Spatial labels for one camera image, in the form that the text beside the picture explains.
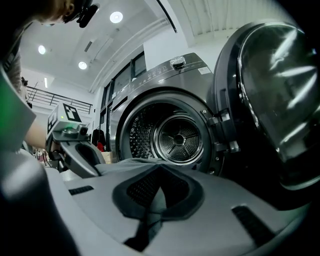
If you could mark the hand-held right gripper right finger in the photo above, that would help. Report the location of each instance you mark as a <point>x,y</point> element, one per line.
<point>225,225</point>

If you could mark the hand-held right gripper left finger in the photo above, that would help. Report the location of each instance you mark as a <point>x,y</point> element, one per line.
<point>100,207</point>

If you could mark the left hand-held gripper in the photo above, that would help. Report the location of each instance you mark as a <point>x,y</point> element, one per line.
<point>65,130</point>

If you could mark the dark grey garment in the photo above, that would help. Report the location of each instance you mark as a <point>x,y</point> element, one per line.
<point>140,163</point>

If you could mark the black washing machine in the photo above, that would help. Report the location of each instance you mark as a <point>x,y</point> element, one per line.
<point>180,82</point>

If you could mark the person's left forearm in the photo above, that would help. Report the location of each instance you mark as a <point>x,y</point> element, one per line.
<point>37,135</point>

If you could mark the black round washing machine door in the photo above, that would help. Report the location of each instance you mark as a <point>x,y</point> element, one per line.
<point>275,105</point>

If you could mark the black metal railing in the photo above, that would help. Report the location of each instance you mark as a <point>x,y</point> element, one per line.
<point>50,96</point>

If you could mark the black framed window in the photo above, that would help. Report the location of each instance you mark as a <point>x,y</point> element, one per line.
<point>125,75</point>

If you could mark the round ceiling light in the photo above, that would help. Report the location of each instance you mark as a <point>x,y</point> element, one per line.
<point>116,17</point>
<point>82,65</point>
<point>42,49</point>

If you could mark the person's brown printed t-shirt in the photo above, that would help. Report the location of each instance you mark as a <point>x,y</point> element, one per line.
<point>15,65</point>

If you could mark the black head-mounted camera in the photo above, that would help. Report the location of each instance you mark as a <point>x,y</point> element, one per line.
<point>87,15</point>

